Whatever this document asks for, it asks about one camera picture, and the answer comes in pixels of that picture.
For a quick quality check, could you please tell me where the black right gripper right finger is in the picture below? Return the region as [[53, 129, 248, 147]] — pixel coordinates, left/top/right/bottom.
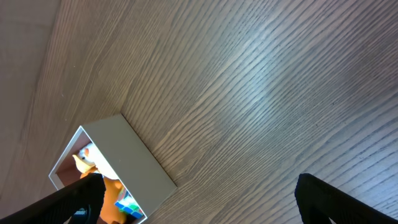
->
[[294, 173, 397, 224]]

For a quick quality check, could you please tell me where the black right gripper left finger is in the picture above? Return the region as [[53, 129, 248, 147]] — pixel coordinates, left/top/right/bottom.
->
[[1, 173, 106, 224]]

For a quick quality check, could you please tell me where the orange dinosaur toy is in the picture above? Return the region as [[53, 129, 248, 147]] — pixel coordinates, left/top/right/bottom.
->
[[99, 176, 127, 224]]

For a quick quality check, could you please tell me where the white yellow duck toy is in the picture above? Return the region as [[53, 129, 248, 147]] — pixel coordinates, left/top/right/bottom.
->
[[72, 142, 121, 180]]

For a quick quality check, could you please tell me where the colourful puzzle cube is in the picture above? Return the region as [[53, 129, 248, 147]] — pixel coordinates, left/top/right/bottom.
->
[[115, 201, 144, 219]]

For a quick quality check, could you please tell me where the white box pink interior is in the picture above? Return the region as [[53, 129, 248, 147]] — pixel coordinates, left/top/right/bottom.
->
[[49, 114, 177, 223]]

